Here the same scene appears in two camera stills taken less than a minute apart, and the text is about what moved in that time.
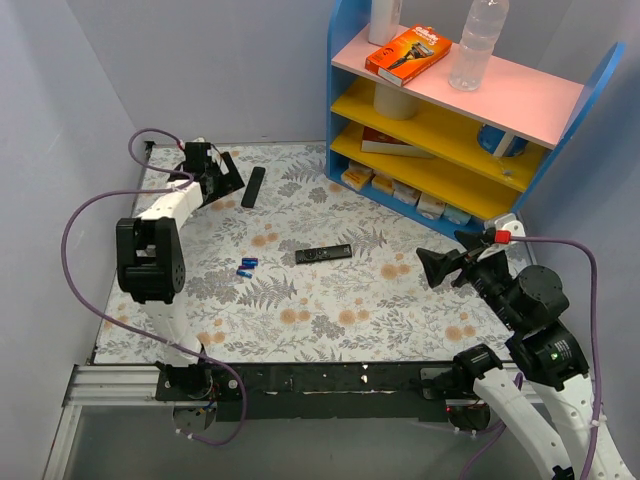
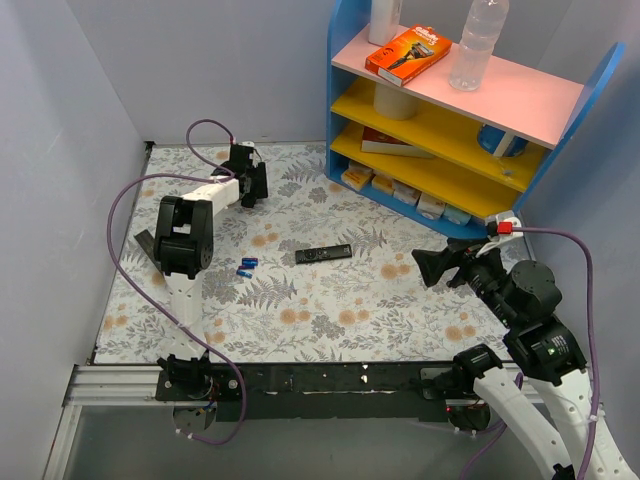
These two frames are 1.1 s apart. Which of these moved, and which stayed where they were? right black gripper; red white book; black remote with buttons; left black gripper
Moved: left black gripper
Stayed: right black gripper; red white book; black remote with buttons
